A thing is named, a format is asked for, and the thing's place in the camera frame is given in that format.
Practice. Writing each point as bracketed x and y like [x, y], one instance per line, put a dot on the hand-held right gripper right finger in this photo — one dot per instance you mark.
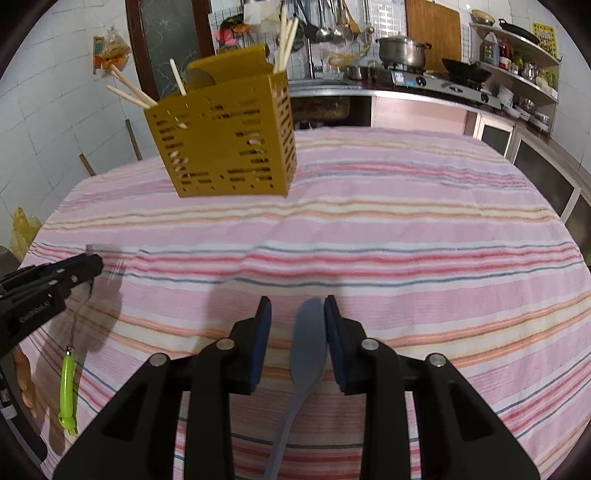
[333, 346]

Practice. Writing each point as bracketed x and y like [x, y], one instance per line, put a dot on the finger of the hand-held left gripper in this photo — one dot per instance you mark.
[51, 288]
[78, 263]

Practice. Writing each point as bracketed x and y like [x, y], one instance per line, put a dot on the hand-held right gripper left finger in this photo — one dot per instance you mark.
[261, 341]

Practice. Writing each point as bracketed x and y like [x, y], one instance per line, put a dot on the grey-blue plastic spoon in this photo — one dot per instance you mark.
[307, 341]

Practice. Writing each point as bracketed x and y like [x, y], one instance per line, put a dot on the bamboo chopstick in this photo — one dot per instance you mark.
[178, 77]
[291, 46]
[282, 46]
[127, 96]
[131, 84]

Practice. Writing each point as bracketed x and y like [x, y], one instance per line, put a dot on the yellow plastic utensil holder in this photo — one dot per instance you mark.
[221, 138]

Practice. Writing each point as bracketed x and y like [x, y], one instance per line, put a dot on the person's left hand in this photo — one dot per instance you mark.
[25, 378]

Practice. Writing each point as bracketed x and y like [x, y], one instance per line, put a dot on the dark round object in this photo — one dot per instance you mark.
[7, 258]

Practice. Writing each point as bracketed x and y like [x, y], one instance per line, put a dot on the yellow plastic bag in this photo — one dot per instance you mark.
[23, 230]

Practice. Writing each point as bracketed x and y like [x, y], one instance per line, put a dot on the green plastic hanging tool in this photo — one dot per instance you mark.
[67, 387]

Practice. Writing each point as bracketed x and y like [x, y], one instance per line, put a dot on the short wooden stick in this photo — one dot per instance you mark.
[87, 165]

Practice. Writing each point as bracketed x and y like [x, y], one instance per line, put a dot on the long wooden stick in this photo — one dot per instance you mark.
[134, 138]

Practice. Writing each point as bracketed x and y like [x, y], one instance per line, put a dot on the pink striped tablecloth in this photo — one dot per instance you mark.
[392, 221]

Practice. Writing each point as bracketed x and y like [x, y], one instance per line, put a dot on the hanging snack bag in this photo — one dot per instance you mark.
[113, 50]

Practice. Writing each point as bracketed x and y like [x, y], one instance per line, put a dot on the steel sink counter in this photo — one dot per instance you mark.
[323, 90]

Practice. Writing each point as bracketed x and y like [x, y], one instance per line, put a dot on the kitchen base cabinet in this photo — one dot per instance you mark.
[531, 157]

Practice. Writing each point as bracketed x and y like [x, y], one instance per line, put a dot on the pink hanging cloth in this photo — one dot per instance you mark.
[231, 32]

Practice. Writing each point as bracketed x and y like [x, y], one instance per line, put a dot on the steel gas stove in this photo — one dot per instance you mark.
[429, 83]

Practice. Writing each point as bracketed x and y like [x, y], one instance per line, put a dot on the steel cooking pot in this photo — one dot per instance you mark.
[401, 53]

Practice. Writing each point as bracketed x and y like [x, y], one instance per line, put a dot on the black wok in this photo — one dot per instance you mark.
[466, 71]

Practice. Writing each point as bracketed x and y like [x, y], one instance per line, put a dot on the steel ladle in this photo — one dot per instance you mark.
[325, 32]

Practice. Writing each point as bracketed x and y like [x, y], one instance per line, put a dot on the wooden spatula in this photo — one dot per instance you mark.
[353, 23]

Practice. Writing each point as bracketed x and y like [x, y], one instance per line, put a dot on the metal kitchen shelf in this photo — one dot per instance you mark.
[521, 79]

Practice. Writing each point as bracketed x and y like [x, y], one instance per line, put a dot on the wooden cutting board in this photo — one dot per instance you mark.
[434, 27]

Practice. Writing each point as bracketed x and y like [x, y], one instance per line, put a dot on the clear oil bottle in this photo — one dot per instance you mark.
[491, 50]

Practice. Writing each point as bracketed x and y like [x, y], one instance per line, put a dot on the red sauce bottle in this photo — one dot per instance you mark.
[505, 55]

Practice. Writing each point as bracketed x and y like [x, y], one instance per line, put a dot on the golden metal bowl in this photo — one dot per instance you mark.
[482, 17]

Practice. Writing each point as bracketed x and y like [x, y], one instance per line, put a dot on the black pan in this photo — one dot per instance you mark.
[519, 30]

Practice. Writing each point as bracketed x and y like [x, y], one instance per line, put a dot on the yellow wall poster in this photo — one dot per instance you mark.
[545, 41]

